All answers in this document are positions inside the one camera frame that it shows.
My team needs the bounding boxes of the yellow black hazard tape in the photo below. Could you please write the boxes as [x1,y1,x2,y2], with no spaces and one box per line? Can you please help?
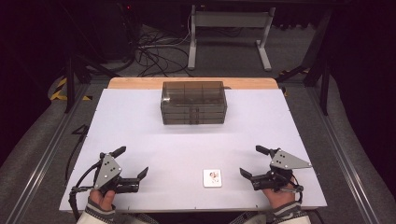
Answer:
[277,67,310,77]
[49,77,93,102]

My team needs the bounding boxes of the white square printed card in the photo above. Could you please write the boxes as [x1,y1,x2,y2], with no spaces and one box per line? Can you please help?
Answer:
[203,168,223,189]

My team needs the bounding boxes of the black metal stand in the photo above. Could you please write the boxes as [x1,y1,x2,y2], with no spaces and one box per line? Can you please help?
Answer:
[275,8,332,117]
[63,50,120,115]

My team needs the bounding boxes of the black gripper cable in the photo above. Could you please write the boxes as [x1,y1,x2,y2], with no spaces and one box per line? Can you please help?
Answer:
[289,173,305,203]
[68,160,104,222]

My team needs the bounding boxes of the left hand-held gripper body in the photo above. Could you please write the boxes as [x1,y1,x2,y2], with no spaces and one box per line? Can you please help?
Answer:
[92,151,141,196]

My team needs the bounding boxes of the person's left hand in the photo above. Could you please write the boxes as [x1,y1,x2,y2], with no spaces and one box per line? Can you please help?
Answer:
[89,188,118,213]

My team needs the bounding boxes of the transparent grey drawer box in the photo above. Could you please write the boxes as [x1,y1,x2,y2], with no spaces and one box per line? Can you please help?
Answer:
[160,80,228,126]

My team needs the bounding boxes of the person's right hand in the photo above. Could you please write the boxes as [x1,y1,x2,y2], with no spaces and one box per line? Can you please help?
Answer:
[262,183,301,210]

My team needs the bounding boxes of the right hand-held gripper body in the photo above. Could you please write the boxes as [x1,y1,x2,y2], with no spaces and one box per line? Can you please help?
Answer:
[250,147,313,192]

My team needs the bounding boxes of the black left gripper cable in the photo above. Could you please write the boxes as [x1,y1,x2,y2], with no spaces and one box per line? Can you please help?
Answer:
[68,160,104,222]

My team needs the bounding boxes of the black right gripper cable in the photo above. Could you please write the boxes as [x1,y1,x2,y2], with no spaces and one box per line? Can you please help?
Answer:
[289,173,305,203]

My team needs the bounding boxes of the wooden table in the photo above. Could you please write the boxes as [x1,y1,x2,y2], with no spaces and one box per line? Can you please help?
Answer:
[106,77,280,91]

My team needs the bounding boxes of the white table board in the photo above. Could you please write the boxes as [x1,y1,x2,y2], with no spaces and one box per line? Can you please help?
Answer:
[58,88,328,215]

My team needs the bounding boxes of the thin black floor cable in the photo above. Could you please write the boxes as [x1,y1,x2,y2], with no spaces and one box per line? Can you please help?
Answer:
[64,123,91,187]

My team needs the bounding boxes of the bundle of floor cables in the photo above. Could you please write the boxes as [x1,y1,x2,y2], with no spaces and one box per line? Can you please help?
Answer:
[134,13,195,78]

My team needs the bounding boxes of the aluminium floor rail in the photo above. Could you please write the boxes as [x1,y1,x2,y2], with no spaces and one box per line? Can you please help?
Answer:
[4,83,92,224]
[306,86,382,224]

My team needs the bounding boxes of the grey metal stand frame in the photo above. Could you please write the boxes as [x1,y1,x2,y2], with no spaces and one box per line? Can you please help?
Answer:
[187,4,277,72]

